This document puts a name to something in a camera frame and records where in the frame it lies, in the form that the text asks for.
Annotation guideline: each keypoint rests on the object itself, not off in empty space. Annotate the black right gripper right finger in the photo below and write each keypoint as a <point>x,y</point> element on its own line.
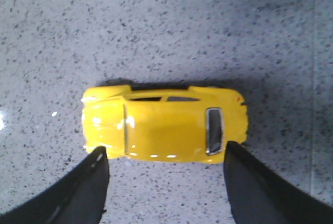
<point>258,195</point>

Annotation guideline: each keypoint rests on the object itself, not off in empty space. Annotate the yellow toy beetle car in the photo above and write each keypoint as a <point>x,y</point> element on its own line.
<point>164,125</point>

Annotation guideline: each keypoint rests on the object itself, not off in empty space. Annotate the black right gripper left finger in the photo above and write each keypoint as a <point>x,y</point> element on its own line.
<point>78,197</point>

